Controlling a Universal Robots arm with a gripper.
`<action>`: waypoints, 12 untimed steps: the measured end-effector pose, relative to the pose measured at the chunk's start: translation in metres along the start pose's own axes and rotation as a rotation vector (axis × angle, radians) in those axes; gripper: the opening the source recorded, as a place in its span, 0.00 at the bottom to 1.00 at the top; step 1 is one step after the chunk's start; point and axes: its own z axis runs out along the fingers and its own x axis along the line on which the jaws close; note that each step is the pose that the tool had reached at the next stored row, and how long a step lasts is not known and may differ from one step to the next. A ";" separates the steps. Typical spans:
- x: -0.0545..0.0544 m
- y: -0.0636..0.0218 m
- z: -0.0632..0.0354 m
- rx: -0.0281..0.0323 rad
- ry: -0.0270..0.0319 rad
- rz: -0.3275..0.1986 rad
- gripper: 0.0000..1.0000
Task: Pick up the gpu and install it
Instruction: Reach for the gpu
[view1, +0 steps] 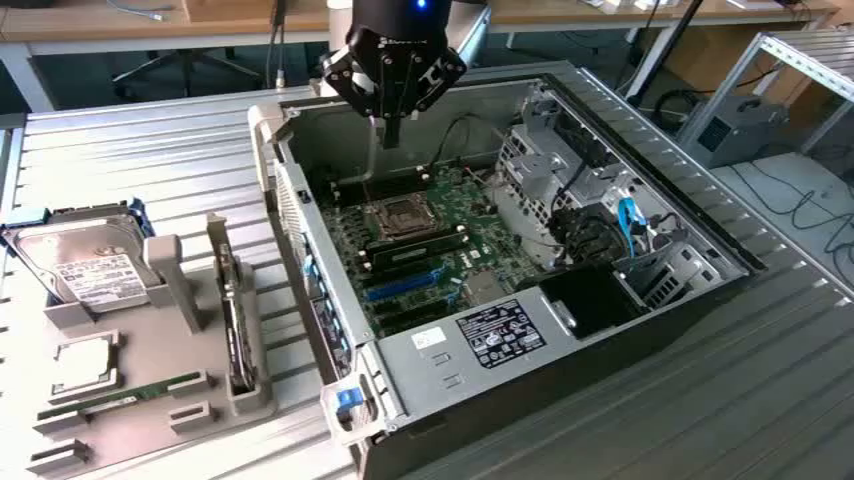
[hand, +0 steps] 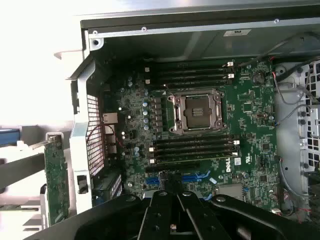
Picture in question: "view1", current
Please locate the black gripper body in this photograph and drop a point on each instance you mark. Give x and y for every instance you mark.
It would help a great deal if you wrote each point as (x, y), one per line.
(400, 25)

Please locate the black graphics card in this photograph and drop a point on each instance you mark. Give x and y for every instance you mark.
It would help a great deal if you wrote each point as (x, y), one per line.
(236, 310)

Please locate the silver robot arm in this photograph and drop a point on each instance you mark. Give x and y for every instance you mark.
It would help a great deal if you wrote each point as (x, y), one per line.
(337, 27)

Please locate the brown wooden box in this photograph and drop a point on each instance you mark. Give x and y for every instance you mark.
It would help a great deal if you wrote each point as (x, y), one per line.
(226, 10)

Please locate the silver drive cage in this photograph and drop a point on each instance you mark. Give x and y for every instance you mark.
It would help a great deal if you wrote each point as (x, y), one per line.
(540, 175)

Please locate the black office chair base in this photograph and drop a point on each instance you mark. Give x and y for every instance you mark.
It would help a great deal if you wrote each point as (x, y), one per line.
(188, 62)

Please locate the CPU socket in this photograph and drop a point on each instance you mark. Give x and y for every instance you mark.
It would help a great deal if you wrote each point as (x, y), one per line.
(402, 217)

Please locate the green motherboard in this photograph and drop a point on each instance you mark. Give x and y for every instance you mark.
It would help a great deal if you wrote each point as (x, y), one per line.
(467, 235)

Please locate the black slanted pole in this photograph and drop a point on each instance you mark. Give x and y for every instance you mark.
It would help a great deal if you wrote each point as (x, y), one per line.
(656, 55)

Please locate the installed black RAM stick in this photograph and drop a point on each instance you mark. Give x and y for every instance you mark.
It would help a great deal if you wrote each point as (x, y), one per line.
(413, 252)

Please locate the wooden desk with box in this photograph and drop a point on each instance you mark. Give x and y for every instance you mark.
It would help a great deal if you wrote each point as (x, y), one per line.
(100, 22)

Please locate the blue expansion slot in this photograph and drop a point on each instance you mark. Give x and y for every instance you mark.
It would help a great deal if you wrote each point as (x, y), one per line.
(400, 286)

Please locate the hard disk drive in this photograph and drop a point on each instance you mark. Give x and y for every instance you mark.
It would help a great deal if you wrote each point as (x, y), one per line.
(141, 217)

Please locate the silver chipset heatsink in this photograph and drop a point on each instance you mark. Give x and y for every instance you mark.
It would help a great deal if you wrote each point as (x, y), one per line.
(487, 289)

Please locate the grey control box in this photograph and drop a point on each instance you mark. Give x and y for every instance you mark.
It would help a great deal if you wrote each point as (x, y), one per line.
(733, 125)

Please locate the silver disk bay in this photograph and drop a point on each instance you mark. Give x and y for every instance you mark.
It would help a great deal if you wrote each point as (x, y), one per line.
(673, 270)

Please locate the silver hard disk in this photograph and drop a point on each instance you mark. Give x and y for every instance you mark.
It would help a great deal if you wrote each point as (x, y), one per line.
(80, 260)

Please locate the grey power supply unit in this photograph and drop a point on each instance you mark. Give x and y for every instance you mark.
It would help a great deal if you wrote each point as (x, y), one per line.
(433, 365)

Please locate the grey parts rack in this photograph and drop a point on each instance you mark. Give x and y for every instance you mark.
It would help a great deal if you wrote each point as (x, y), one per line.
(153, 360)

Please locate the blue case latch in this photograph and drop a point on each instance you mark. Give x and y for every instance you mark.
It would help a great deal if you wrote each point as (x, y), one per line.
(348, 400)

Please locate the open black PC case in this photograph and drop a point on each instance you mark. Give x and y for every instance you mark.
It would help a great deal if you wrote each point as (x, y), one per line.
(533, 400)

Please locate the green RAM stick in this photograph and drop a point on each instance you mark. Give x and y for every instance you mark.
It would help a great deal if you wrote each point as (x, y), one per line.
(156, 386)

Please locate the silver CPU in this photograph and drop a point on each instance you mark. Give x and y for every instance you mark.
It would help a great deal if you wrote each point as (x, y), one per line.
(81, 367)

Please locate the aluminium frame rack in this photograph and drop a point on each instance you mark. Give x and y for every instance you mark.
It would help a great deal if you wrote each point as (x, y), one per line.
(800, 55)

